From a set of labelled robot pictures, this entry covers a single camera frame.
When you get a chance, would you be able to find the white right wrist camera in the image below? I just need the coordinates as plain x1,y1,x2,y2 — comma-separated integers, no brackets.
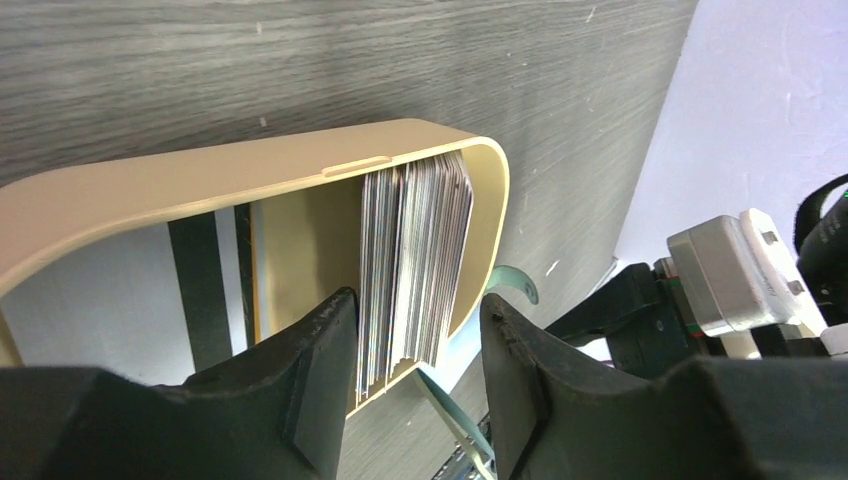
667,209,847,360

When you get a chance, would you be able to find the green leather card holder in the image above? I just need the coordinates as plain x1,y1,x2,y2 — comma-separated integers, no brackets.
414,265,539,479

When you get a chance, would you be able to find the stack of credit cards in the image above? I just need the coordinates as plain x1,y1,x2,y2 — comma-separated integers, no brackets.
354,150,474,405

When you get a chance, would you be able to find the beige oval card tray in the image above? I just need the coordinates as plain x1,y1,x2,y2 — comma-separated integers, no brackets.
1,119,510,385

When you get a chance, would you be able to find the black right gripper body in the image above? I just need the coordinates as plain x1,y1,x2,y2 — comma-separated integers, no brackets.
543,262,848,382

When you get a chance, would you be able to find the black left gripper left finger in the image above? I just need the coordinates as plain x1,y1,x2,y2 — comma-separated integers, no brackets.
1,287,358,479

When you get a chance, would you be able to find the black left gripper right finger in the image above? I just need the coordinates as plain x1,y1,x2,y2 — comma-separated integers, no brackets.
480,294,847,479

